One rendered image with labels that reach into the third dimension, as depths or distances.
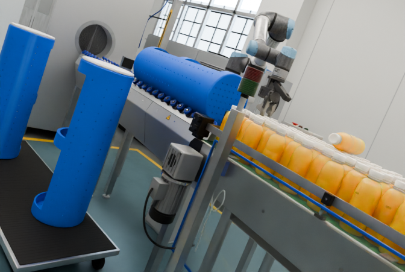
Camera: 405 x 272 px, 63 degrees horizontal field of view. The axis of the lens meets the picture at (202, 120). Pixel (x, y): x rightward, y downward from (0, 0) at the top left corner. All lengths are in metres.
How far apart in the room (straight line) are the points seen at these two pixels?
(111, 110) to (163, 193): 0.58
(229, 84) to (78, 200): 1.00
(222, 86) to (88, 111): 0.68
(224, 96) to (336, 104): 2.91
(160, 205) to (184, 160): 0.22
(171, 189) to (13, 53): 1.48
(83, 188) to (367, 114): 3.36
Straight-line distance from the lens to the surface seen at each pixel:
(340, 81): 4.52
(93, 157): 1.83
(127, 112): 2.32
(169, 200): 1.41
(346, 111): 4.41
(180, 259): 1.29
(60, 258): 1.79
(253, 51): 1.72
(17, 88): 2.48
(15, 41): 2.46
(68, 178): 1.86
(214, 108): 1.67
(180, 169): 1.35
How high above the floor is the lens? 1.17
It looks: 7 degrees down
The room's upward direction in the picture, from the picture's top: 21 degrees clockwise
